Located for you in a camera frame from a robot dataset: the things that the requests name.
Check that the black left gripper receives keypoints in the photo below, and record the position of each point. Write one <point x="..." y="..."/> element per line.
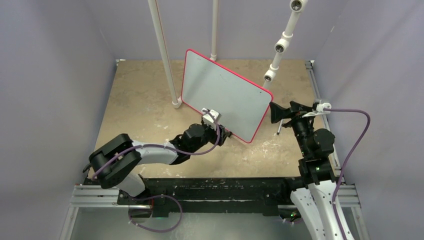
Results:
<point x="223" y="133"/>

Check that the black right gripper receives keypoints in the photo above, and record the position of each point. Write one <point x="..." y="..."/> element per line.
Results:
<point x="278" y="112"/>

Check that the black white marker pen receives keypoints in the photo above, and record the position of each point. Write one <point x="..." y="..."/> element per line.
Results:
<point x="280" y="127"/>

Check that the pink-framed whiteboard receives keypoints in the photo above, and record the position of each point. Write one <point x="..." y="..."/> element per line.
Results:
<point x="241" y="103"/>

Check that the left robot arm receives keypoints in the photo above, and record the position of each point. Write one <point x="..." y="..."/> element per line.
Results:
<point x="114" y="162"/>

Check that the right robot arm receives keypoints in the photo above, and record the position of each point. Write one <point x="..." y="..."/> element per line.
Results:
<point x="315" y="193"/>

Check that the white PVC pole left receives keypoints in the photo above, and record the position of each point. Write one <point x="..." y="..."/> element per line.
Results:
<point x="161" y="41"/>

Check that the white PVC pole middle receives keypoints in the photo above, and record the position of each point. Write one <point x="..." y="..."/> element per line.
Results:
<point x="214" y="30"/>

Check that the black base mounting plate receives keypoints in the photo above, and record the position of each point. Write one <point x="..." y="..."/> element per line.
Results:
<point x="275" y="184"/>

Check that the white PVC pole with fittings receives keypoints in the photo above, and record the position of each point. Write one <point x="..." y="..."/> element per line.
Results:
<point x="281" y="46"/>

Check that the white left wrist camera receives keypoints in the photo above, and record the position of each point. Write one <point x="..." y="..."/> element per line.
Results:
<point x="210" y="117"/>

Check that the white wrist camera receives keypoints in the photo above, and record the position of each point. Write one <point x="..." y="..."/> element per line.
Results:
<point x="318" y="109"/>
<point x="210" y="117"/>

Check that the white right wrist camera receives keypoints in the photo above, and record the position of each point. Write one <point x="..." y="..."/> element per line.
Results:
<point x="318" y="109"/>

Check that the aluminium frame rail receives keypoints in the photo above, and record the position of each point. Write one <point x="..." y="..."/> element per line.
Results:
<point x="92" y="196"/>

